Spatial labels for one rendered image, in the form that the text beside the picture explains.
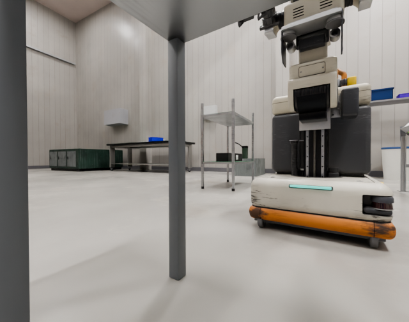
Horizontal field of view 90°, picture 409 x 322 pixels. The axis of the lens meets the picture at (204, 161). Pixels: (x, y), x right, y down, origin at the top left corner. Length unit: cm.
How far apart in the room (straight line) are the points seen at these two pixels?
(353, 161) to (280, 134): 44
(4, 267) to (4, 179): 13
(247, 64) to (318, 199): 542
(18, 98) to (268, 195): 104
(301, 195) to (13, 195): 104
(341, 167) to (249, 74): 497
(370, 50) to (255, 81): 241
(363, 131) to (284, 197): 60
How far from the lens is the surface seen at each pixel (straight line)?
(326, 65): 126
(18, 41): 47
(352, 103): 130
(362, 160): 144
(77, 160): 732
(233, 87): 617
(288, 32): 126
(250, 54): 633
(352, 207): 112
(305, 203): 113
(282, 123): 148
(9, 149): 43
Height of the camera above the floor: 39
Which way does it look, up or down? 1 degrees down
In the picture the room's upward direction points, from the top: straight up
